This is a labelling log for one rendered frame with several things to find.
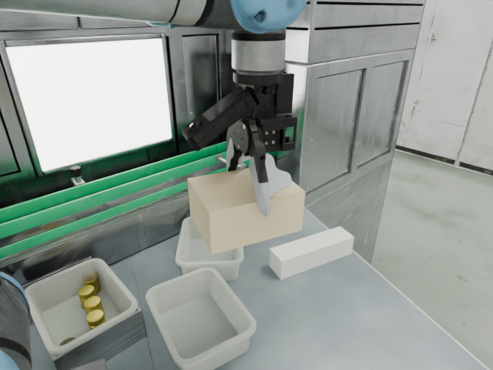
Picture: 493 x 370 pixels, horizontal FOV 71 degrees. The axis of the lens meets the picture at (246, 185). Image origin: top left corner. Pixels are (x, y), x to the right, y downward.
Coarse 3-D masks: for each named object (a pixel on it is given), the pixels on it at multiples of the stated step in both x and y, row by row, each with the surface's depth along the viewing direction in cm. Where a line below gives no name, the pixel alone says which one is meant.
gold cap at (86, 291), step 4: (84, 288) 79; (88, 288) 79; (92, 288) 79; (80, 292) 77; (84, 292) 77; (88, 292) 77; (92, 292) 78; (80, 296) 77; (84, 296) 77; (88, 296) 77; (92, 296) 78; (80, 300) 78; (84, 300) 77; (84, 308) 78
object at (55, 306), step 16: (64, 272) 79; (80, 272) 82; (96, 272) 84; (112, 272) 79; (32, 288) 75; (48, 288) 78; (64, 288) 80; (80, 288) 83; (112, 288) 79; (32, 304) 71; (48, 304) 79; (64, 304) 80; (80, 304) 80; (112, 304) 80; (128, 304) 73; (48, 320) 76; (64, 320) 76; (80, 320) 76; (112, 320) 67; (48, 336) 64; (64, 336) 72; (80, 336) 64; (64, 352) 62
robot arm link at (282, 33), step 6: (234, 30) 45; (240, 30) 44; (282, 30) 45; (234, 36) 46; (240, 36) 45; (246, 36) 44; (252, 36) 44; (258, 36) 44; (264, 36) 44; (270, 36) 44; (276, 36) 44; (282, 36) 45
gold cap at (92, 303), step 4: (96, 296) 76; (88, 300) 75; (92, 300) 75; (96, 300) 75; (100, 300) 75; (84, 304) 74; (88, 304) 74; (92, 304) 74; (96, 304) 74; (100, 304) 75; (88, 308) 74; (92, 308) 74; (96, 308) 74; (100, 308) 75; (88, 312) 74; (104, 312) 78
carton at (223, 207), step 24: (192, 192) 57; (216, 192) 54; (240, 192) 54; (288, 192) 54; (192, 216) 60; (216, 216) 50; (240, 216) 51; (264, 216) 53; (288, 216) 55; (216, 240) 52; (240, 240) 53; (264, 240) 55
